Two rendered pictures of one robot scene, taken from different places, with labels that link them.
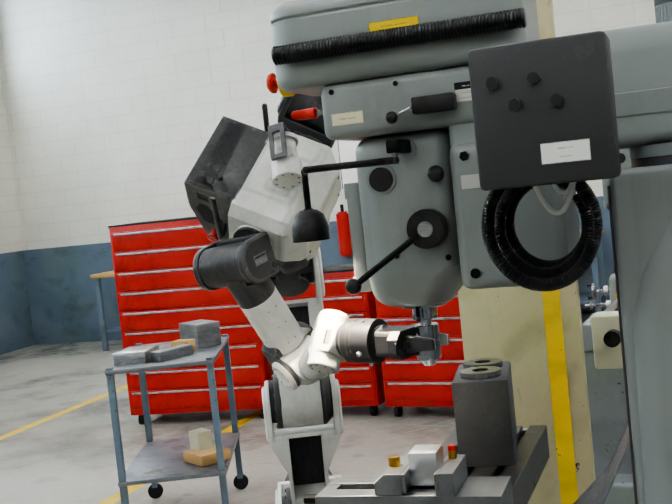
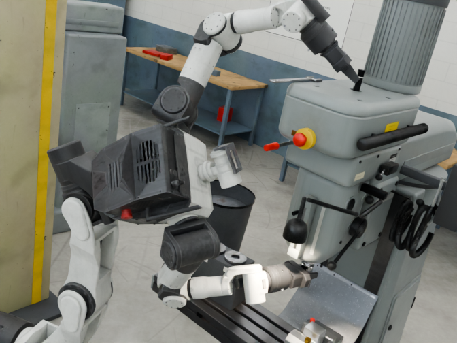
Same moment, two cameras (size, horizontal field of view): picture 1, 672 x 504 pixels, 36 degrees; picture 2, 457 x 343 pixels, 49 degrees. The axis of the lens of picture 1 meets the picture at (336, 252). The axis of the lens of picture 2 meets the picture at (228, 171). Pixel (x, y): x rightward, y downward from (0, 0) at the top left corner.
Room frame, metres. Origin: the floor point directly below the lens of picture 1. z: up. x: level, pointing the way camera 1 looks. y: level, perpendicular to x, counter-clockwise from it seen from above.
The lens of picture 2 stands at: (1.78, 1.42, 2.14)
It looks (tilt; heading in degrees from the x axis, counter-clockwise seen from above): 21 degrees down; 288
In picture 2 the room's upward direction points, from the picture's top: 11 degrees clockwise
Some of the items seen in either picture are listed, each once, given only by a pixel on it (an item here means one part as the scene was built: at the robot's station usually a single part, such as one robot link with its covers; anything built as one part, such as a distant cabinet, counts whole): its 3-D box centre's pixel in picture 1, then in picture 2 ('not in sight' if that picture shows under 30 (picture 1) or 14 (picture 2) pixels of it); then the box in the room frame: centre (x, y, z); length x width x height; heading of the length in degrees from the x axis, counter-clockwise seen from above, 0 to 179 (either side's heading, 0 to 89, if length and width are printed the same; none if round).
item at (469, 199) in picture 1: (518, 209); (349, 200); (1.88, -0.34, 1.47); 0.24 x 0.19 x 0.26; 161
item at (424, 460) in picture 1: (426, 464); (313, 335); (1.86, -0.12, 1.02); 0.06 x 0.05 x 0.06; 162
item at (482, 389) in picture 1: (485, 409); (221, 272); (2.29, -0.30, 1.01); 0.22 x 0.12 x 0.20; 168
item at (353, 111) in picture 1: (426, 104); (345, 152); (1.93, -0.20, 1.68); 0.34 x 0.24 x 0.10; 71
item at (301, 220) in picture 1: (309, 224); (296, 229); (1.98, 0.04, 1.48); 0.07 x 0.07 x 0.06
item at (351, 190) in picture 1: (361, 236); (302, 226); (1.98, -0.05, 1.45); 0.04 x 0.04 x 0.21; 71
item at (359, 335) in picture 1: (387, 342); (285, 276); (2.00, -0.08, 1.23); 0.13 x 0.12 x 0.10; 145
